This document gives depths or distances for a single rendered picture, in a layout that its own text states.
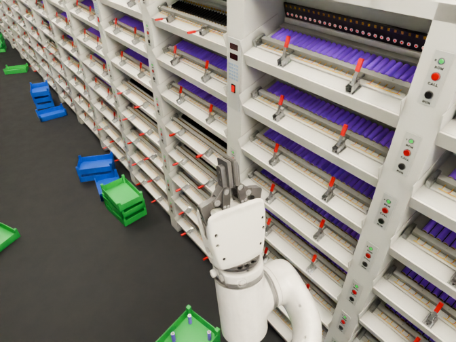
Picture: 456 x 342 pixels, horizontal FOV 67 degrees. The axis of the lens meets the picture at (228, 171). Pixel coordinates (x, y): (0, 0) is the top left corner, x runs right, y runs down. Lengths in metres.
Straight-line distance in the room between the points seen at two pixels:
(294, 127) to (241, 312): 0.77
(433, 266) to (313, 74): 0.65
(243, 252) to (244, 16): 0.90
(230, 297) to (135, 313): 1.74
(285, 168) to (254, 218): 0.83
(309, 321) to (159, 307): 1.73
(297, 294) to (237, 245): 0.15
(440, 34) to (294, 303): 0.62
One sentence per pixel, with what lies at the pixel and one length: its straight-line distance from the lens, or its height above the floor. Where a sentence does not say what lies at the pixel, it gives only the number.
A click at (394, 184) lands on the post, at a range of 1.04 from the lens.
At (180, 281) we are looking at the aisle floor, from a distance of 2.37.
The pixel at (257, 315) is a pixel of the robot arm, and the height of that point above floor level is 1.39.
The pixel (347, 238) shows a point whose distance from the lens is 1.35.
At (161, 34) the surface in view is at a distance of 1.92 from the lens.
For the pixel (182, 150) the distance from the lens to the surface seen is 2.12.
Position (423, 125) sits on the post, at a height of 1.52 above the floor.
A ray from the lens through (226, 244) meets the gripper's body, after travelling 0.53.
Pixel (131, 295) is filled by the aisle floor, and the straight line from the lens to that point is 2.37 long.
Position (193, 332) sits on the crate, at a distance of 1.81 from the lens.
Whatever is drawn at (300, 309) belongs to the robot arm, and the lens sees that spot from 0.63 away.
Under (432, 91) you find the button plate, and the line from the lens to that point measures 0.91.
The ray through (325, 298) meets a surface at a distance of 1.66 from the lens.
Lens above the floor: 1.92
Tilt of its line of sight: 37 degrees down
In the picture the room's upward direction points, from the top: straight up
